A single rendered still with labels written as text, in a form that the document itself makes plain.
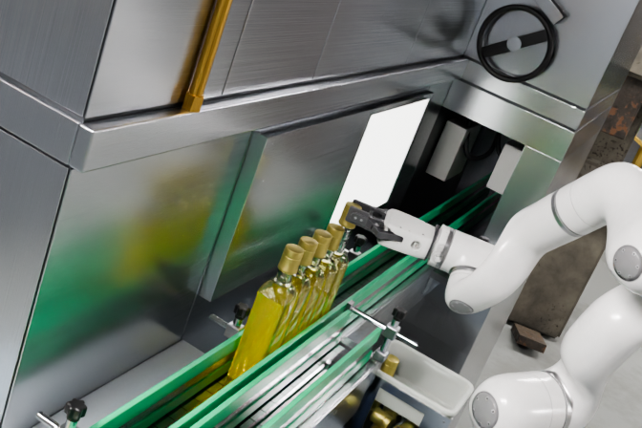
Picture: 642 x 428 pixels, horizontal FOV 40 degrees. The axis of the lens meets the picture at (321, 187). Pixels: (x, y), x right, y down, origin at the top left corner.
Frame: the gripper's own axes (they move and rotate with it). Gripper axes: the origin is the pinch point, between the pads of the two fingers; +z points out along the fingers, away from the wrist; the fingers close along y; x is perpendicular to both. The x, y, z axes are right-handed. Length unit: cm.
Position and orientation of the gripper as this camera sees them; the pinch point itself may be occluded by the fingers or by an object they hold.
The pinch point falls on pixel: (358, 213)
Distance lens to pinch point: 174.8
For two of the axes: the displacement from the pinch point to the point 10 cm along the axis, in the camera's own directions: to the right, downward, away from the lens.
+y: 1.8, -3.0, 9.4
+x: 3.4, -8.8, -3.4
